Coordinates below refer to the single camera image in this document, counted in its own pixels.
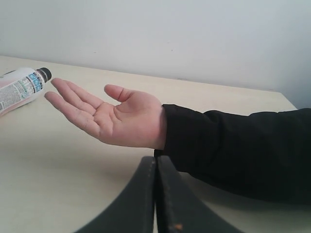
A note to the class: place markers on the pink peach drink bottle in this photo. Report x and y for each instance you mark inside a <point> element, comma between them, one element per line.
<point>22,86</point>

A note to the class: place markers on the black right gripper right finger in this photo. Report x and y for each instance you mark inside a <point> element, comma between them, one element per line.
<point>178,210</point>

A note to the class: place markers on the open bare human hand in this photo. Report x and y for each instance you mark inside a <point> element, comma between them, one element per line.
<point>138,121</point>

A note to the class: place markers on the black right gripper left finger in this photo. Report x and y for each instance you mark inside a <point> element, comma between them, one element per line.
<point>133,209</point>

